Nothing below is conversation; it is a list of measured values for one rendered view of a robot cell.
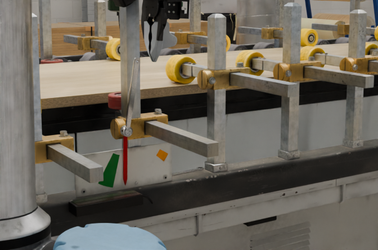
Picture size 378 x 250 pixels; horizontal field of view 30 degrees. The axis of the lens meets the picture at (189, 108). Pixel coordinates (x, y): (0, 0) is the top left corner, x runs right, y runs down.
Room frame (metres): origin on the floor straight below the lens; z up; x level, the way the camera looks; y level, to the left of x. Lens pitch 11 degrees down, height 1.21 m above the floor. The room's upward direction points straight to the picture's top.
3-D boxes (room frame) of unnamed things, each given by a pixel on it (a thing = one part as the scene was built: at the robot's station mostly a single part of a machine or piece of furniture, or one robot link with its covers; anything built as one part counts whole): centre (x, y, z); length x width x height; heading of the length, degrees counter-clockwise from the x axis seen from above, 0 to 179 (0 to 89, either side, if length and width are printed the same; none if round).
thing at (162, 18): (1.56, 0.07, 1.11); 0.05 x 0.02 x 0.09; 32
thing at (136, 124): (1.69, 0.12, 0.85); 0.14 x 0.06 x 0.05; 122
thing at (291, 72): (1.96, -0.30, 0.95); 0.14 x 0.06 x 0.05; 122
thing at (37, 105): (1.55, 0.35, 0.89); 0.04 x 0.04 x 0.48; 32
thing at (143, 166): (1.64, 0.15, 0.75); 0.26 x 0.01 x 0.10; 122
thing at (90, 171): (1.53, 0.30, 0.82); 0.44 x 0.03 x 0.04; 32
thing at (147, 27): (1.60, 0.07, 1.06); 0.06 x 0.03 x 0.09; 122
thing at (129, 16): (1.68, 0.14, 0.94); 0.04 x 0.04 x 0.48; 32
